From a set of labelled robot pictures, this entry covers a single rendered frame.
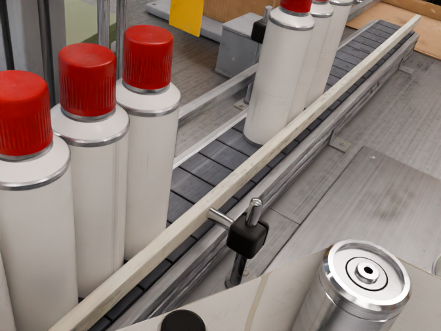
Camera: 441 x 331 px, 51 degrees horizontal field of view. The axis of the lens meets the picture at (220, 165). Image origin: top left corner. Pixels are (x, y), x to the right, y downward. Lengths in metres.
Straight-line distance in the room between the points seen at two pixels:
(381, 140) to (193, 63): 0.36
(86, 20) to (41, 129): 0.56
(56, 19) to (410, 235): 0.41
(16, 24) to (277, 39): 0.26
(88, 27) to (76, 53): 0.50
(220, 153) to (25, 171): 0.34
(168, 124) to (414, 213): 0.34
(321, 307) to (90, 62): 0.18
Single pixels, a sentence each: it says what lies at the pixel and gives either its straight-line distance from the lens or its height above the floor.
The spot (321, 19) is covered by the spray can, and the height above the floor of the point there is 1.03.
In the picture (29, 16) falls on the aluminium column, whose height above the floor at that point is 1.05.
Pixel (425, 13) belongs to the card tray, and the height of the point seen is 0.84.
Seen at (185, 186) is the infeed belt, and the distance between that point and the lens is 0.51.
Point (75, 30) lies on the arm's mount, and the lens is 0.77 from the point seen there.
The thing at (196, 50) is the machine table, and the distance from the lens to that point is 0.93.
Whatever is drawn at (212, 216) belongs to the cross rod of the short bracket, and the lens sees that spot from 0.44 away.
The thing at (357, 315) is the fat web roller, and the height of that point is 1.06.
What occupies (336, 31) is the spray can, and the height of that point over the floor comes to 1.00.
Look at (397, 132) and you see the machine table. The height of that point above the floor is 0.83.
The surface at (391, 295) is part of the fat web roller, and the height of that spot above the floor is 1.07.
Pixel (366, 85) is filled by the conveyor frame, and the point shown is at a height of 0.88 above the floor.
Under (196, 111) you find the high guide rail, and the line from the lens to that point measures 0.49.
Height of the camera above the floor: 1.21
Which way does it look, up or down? 37 degrees down
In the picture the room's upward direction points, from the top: 11 degrees clockwise
